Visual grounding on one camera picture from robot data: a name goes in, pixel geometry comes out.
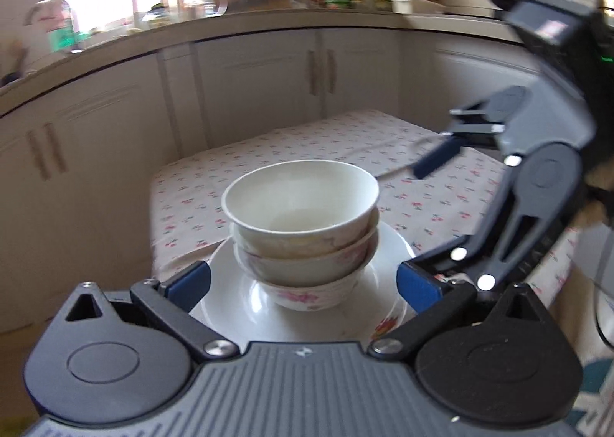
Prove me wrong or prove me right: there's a cherry-print tablecloth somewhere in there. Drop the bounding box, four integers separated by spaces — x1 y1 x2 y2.
150 110 583 318

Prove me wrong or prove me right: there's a white plastic tray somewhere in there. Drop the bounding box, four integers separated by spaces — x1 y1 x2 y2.
388 0 447 16

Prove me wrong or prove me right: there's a white patterned cloth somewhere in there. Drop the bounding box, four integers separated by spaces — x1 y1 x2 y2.
576 351 614 437

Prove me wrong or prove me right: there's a white fruit-print plate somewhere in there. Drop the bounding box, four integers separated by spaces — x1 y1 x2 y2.
189 221 418 346

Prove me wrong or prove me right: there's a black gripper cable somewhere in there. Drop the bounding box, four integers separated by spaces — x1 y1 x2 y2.
592 269 614 352

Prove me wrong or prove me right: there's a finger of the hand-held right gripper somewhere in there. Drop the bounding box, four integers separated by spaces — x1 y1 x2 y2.
415 154 563 292
413 92 505 180

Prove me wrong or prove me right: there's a white pink-flower bowl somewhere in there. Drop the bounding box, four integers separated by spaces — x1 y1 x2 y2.
221 159 380 259
233 221 380 287
256 269 377 310

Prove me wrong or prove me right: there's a pink dish cloth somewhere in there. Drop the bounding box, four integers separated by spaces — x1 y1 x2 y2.
26 0 63 31

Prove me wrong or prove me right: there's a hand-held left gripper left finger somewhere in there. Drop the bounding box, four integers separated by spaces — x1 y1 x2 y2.
64 261 241 362

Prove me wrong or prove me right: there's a glass pitcher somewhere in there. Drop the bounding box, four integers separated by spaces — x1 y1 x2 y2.
182 0 228 18

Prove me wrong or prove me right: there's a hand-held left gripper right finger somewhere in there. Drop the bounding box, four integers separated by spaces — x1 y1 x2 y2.
367 261 545 362

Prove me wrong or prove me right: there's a green dish soap bottle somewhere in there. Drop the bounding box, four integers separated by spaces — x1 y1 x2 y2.
48 0 80 54

